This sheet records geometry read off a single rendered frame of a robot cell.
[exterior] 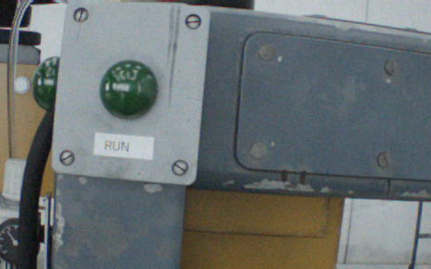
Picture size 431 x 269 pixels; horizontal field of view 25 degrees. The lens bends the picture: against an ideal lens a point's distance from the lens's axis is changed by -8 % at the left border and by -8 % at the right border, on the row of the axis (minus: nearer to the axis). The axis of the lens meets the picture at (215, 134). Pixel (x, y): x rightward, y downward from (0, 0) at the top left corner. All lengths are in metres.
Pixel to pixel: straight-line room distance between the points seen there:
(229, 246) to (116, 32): 0.39
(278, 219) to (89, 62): 0.35
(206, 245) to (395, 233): 5.21
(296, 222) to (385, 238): 5.23
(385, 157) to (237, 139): 0.09
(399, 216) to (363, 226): 0.25
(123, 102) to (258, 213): 0.34
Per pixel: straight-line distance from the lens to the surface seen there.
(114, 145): 0.50
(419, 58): 0.58
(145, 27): 0.51
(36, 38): 1.02
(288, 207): 0.82
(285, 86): 0.56
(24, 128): 0.93
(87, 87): 0.50
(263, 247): 0.87
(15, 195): 0.77
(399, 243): 6.08
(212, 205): 0.81
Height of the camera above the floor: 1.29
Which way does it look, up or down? 3 degrees down
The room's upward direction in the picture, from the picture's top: 5 degrees clockwise
